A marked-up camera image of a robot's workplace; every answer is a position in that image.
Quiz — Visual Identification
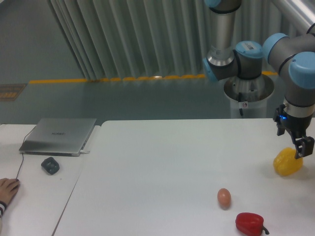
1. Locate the person's hand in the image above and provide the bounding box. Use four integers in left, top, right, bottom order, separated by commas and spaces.
0, 178, 19, 206

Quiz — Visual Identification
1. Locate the black mouse cable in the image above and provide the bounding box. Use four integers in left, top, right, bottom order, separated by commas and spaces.
16, 127, 37, 180

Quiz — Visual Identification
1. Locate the red bell pepper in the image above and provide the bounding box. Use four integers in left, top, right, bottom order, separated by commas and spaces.
235, 212, 270, 236

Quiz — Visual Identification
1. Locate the brown egg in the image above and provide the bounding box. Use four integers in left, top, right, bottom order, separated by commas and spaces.
217, 188, 231, 207

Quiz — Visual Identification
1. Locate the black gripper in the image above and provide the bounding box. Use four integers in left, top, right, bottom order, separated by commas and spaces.
273, 104, 315, 159

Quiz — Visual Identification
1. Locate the grey pleated curtain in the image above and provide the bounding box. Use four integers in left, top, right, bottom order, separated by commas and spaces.
46, 0, 249, 82

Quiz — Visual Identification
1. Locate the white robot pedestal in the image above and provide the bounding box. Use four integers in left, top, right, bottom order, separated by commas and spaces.
224, 74, 274, 118

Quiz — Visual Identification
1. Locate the yellow bell pepper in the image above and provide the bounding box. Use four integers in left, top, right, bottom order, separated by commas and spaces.
273, 147, 303, 177

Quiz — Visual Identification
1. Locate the small black device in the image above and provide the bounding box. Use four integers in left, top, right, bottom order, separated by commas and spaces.
41, 157, 60, 175

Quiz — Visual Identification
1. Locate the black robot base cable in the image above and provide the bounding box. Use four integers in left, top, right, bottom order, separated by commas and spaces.
237, 91, 244, 118

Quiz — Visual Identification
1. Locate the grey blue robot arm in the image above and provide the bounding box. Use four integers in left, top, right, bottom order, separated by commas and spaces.
203, 0, 315, 159

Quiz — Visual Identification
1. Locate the striped sleeve forearm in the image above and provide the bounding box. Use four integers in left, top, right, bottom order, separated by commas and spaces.
0, 201, 7, 232

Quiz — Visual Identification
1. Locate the silver closed laptop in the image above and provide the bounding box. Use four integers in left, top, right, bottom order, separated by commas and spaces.
19, 118, 96, 157

